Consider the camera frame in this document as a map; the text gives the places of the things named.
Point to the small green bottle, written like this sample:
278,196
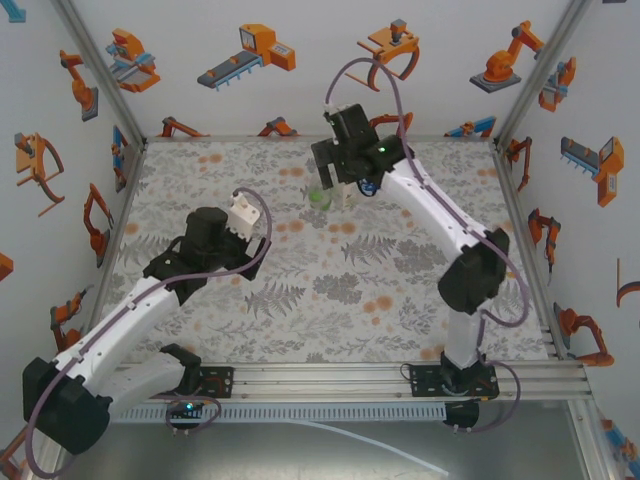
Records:
320,200

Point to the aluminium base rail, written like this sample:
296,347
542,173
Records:
320,382

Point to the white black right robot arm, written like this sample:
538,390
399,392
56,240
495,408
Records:
430,200

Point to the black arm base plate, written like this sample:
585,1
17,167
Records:
222,385
425,382

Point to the aluminium side rail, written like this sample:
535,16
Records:
125,210
520,225

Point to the grey metal base sheet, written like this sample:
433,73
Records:
250,455

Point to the thin white tube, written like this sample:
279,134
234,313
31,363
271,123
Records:
370,442

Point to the blue label water bottle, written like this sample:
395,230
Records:
369,189

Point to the black controller box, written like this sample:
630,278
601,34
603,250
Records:
187,411
462,414

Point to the aluminium cross rail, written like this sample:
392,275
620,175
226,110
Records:
240,138

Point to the floral patterned table mat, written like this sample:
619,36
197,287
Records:
320,320

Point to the aluminium frame post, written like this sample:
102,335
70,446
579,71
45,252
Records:
542,75
100,70

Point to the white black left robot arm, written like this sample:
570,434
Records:
115,325

